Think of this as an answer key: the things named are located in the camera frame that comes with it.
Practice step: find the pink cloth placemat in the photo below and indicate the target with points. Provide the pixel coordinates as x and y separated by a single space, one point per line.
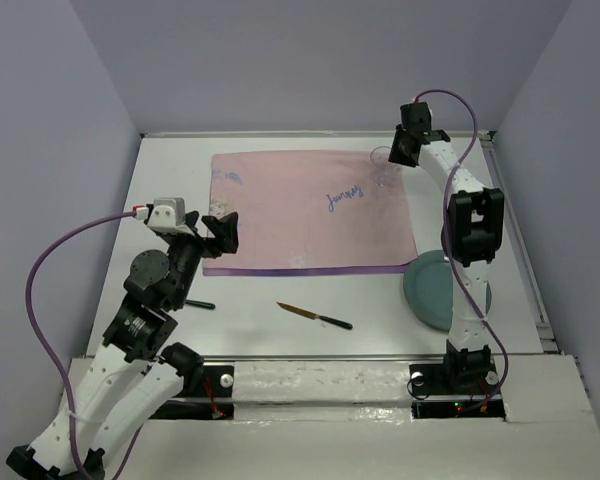
309 212

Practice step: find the clear drinking glass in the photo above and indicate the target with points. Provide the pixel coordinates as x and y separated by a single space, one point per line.
383 172

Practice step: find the teal ceramic plate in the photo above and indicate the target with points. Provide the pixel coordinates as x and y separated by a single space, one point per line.
428 284

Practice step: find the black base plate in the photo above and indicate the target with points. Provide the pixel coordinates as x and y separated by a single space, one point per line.
204 398
435 397

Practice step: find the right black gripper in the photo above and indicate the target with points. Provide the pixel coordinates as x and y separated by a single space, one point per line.
396 155

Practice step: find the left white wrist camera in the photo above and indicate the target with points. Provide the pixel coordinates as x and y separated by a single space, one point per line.
167 215

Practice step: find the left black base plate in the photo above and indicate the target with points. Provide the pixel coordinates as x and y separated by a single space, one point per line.
204 398

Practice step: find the gold knife black handle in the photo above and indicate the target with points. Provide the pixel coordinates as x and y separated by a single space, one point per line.
314 316

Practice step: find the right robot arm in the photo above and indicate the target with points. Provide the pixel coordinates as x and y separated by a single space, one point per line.
472 232

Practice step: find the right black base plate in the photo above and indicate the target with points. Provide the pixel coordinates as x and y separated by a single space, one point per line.
435 397

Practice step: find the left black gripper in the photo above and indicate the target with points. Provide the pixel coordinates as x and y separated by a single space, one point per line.
226 229

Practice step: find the gold fork black handle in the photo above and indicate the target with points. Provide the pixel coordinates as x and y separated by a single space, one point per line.
200 304

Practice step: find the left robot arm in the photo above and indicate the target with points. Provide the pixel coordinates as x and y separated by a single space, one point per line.
135 369

